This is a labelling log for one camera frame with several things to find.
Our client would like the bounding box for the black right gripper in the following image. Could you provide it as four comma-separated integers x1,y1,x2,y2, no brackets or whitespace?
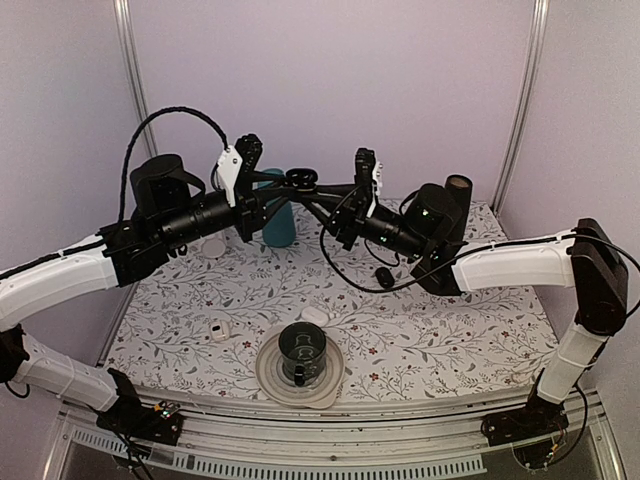
302,183,428,261

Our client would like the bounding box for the black oval charging case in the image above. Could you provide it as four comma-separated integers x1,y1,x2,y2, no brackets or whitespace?
285,168,318,192

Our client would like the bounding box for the small black earbud case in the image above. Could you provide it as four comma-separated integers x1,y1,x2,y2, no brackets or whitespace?
375,267,395,290

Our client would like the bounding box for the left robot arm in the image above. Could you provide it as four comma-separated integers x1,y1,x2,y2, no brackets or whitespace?
1,147,296,434

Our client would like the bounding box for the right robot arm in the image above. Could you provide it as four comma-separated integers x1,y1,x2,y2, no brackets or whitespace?
293,176,636,436

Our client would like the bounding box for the white open charging case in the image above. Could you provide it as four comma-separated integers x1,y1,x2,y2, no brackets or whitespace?
300,306,330,327

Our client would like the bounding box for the small white earbud case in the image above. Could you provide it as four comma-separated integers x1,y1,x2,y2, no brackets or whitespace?
209,321,230,343

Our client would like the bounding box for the teal cup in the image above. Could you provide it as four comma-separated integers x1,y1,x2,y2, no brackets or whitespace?
260,168,296,249

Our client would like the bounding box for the clear plastic cup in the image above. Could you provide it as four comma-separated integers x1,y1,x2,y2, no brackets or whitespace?
201,238,226,259

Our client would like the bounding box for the dark brown tall cup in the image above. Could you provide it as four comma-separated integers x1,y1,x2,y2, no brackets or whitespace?
444,174,473,211

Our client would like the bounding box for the dark glass mug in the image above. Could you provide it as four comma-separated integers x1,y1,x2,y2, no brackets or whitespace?
278,322,327,387

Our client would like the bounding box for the floral table cloth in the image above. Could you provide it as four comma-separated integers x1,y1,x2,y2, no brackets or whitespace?
106,207,557,403

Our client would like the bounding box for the beige round plate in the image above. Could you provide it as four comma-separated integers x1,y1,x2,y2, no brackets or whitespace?
255,322,345,410

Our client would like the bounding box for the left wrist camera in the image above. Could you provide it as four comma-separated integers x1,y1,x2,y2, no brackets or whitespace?
211,133,263,208

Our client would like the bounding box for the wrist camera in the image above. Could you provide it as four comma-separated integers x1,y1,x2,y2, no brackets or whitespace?
211,133,263,208
354,147,382,200

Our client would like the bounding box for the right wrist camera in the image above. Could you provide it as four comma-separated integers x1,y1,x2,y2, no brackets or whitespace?
354,147,382,200

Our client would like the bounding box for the left aluminium frame post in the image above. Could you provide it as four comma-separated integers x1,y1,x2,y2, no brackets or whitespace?
112,0,159,156

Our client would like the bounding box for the aluminium frame post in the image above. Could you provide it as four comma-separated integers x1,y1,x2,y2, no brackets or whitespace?
490,0,550,217
112,0,159,156

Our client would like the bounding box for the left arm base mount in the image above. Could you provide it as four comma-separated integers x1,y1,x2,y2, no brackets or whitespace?
96,401,185,446

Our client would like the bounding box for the right aluminium frame post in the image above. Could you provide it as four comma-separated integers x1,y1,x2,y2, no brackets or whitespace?
490,0,550,217

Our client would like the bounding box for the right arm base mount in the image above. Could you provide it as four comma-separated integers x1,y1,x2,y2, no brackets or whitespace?
480,404,569,446

